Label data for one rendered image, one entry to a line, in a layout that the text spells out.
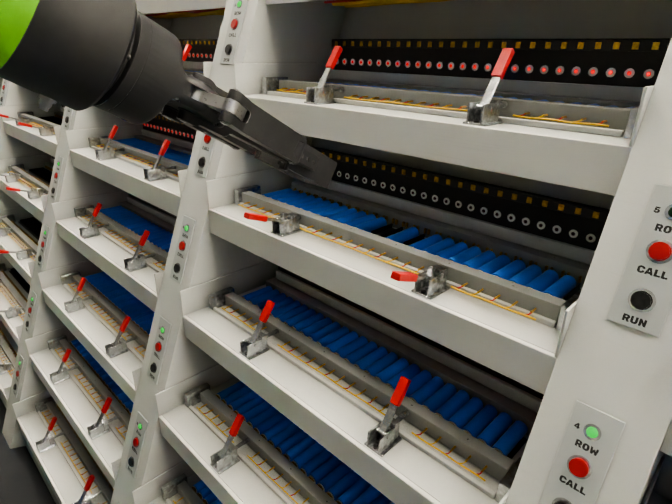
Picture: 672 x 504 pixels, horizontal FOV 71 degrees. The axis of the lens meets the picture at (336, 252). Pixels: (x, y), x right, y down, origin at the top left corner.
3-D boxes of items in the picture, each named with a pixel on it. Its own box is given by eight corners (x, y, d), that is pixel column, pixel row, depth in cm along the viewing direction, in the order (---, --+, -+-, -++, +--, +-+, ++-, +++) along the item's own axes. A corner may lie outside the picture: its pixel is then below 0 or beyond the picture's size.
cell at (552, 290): (574, 291, 56) (552, 310, 52) (559, 286, 57) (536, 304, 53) (578, 277, 55) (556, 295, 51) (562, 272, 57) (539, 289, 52)
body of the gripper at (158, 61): (153, 2, 31) (257, 74, 38) (103, 8, 36) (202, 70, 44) (112, 109, 31) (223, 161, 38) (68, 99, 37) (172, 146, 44)
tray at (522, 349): (547, 397, 46) (568, 311, 42) (210, 232, 85) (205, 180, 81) (612, 321, 59) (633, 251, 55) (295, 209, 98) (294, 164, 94)
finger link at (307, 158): (278, 135, 44) (299, 140, 42) (313, 156, 48) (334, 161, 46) (272, 150, 44) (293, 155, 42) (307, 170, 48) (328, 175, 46)
